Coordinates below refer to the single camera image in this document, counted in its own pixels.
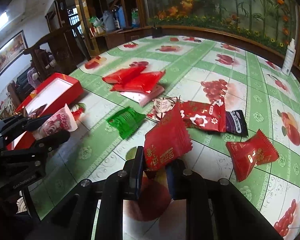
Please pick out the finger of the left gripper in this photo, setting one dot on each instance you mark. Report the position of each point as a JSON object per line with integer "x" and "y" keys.
{"x": 38, "y": 149}
{"x": 15, "y": 125}

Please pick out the long red wrapper upper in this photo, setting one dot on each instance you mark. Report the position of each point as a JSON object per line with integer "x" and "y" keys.
{"x": 123, "y": 75}

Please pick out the long red wrapper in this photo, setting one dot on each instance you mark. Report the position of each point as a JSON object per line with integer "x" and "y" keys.
{"x": 143, "y": 83}
{"x": 123, "y": 75}

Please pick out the red flower snack packet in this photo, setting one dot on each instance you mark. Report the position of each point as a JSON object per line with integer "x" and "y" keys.
{"x": 204, "y": 116}

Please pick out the flower bamboo glass partition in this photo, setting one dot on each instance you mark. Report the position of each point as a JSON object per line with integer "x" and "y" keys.
{"x": 272, "y": 23}

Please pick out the red gift box tray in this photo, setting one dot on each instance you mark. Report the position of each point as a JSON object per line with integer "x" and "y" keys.
{"x": 53, "y": 93}

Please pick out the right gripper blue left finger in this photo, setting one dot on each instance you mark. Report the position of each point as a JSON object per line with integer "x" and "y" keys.
{"x": 136, "y": 174}

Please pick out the long red wrapper lower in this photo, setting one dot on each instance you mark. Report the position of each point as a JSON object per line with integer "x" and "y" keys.
{"x": 143, "y": 83}

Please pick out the red pillow snack packet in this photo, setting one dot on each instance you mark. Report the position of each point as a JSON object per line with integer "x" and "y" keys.
{"x": 257, "y": 150}

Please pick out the blue thermos jug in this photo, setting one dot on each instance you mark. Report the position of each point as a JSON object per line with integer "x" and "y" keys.
{"x": 121, "y": 17}

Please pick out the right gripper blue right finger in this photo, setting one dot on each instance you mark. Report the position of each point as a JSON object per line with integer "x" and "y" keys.
{"x": 175, "y": 179}

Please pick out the framed wall painting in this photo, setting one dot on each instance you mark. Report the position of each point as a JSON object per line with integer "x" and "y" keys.
{"x": 12, "y": 50}

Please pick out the black purple snack packet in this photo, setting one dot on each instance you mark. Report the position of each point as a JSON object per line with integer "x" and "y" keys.
{"x": 236, "y": 124}

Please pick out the red gold-text snack packet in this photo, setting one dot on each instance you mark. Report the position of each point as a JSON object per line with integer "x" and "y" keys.
{"x": 167, "y": 141}

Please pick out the grey kettle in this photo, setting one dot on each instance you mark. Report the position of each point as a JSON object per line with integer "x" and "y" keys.
{"x": 108, "y": 21}

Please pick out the red white patterned packet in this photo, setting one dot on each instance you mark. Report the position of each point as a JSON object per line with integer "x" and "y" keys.
{"x": 161, "y": 106}

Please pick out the pink white flat packet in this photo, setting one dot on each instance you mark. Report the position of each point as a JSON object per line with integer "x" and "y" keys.
{"x": 143, "y": 98}

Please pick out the white spray bottle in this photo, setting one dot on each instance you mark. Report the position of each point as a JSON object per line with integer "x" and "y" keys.
{"x": 289, "y": 58}

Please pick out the green candy packet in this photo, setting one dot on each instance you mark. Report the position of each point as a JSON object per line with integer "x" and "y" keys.
{"x": 127, "y": 121}

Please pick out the small black table device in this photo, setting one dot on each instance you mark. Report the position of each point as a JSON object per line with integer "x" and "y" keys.
{"x": 156, "y": 32}

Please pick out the dark wooden chair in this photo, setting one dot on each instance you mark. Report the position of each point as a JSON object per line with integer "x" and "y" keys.
{"x": 67, "y": 47}

